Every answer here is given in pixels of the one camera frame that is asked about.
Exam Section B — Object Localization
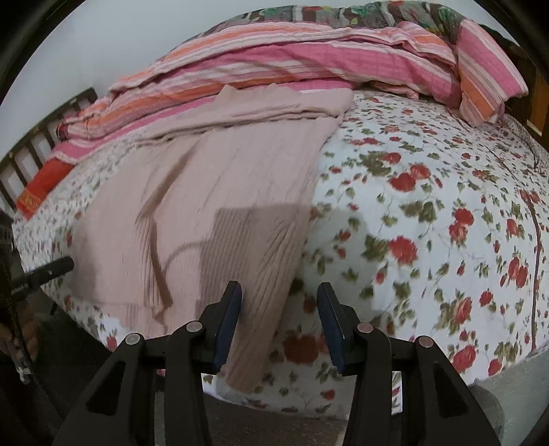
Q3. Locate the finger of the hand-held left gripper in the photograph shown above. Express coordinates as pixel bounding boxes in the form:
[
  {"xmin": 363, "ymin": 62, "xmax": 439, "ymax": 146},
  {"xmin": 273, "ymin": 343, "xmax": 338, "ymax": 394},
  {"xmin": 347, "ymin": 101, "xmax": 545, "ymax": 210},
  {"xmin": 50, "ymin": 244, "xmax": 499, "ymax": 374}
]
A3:
[{"xmin": 11, "ymin": 256, "xmax": 74, "ymax": 296}]

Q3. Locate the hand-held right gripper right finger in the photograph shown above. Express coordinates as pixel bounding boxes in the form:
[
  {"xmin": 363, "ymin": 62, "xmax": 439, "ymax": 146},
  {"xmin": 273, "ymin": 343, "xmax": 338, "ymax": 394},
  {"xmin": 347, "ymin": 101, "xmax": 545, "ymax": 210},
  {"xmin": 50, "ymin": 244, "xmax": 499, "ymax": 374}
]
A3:
[{"xmin": 316, "ymin": 282, "xmax": 502, "ymax": 446}]

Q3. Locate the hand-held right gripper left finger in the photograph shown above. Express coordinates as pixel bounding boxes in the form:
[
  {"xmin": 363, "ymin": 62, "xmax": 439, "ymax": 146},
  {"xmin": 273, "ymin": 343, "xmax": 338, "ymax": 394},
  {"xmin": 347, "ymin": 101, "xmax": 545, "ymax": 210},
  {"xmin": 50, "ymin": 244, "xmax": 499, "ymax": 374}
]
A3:
[{"xmin": 51, "ymin": 281, "xmax": 243, "ymax": 446}]

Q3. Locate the pink ribbed knit sweater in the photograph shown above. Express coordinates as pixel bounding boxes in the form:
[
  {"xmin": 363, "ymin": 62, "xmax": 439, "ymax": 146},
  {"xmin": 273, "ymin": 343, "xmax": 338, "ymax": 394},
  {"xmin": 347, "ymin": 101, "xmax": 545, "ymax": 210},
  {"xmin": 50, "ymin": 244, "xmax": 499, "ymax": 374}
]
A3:
[{"xmin": 69, "ymin": 83, "xmax": 354, "ymax": 393}]

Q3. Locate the person's left hand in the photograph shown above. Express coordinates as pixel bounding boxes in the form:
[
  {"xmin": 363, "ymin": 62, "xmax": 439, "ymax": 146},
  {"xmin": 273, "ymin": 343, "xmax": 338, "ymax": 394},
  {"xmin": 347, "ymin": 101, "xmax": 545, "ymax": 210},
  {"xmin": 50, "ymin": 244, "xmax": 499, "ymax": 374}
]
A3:
[{"xmin": 0, "ymin": 311, "xmax": 40, "ymax": 356}]

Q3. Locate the red orange pillow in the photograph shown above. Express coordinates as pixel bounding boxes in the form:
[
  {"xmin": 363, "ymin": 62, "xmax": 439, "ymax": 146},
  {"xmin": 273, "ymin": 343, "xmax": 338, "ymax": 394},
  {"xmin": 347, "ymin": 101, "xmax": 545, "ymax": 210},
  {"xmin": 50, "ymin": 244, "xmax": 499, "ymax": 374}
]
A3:
[{"xmin": 16, "ymin": 158, "xmax": 73, "ymax": 220}]

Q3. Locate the white red floral bed sheet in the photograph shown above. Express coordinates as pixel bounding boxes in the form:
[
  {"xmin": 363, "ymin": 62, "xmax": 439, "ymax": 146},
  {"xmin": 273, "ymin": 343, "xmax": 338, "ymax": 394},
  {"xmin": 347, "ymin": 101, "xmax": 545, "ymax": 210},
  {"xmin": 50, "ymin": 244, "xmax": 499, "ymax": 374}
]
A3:
[{"xmin": 12, "ymin": 88, "xmax": 549, "ymax": 419}]

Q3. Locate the dark wooden slatted headboard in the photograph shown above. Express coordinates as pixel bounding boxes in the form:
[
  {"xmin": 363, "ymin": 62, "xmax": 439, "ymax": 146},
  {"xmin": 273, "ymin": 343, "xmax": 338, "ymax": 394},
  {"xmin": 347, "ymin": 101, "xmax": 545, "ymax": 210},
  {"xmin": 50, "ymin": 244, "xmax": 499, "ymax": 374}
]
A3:
[{"xmin": 0, "ymin": 87, "xmax": 98, "ymax": 211}]

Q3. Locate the pink orange striped blanket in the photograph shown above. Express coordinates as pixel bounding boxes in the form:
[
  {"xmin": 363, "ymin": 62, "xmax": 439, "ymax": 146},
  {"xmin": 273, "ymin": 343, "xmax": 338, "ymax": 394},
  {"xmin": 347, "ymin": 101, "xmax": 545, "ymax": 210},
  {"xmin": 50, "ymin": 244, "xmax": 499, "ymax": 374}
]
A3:
[{"xmin": 54, "ymin": 19, "xmax": 529, "ymax": 164}]

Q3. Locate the brown wooden furniture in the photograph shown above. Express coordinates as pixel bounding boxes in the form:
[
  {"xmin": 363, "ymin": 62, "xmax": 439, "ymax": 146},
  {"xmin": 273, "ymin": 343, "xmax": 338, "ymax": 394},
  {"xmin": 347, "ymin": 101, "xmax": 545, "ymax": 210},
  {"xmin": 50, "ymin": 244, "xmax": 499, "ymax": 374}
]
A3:
[{"xmin": 478, "ymin": 23, "xmax": 549, "ymax": 151}]

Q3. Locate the floral patchwork quilt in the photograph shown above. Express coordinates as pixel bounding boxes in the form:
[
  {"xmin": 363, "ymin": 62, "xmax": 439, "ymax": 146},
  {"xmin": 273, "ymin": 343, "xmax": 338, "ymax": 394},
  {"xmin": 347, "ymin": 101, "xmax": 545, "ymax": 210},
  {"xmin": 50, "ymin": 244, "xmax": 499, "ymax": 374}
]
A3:
[{"xmin": 214, "ymin": 2, "xmax": 468, "ymax": 39}]

